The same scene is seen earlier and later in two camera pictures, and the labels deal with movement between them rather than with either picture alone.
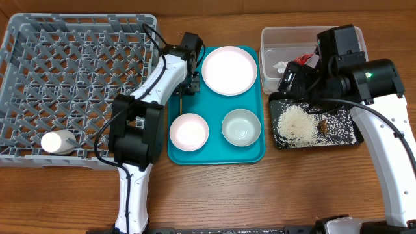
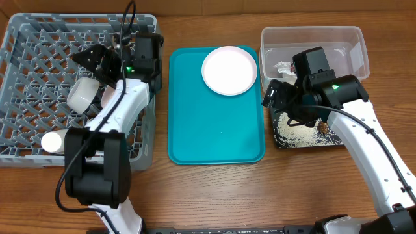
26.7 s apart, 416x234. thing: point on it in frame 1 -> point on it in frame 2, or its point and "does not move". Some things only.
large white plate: (229, 71) does not move
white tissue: (281, 66) does not move
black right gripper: (303, 73) -> (283, 91)
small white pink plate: (188, 132) -> (107, 94)
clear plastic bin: (279, 44) does not move
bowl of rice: (241, 127) -> (81, 93)
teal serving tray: (213, 108) does not move
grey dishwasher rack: (64, 72) does not move
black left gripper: (194, 86) -> (99, 53)
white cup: (59, 142) does not move
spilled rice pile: (298, 126) does not move
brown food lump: (324, 126) does not move
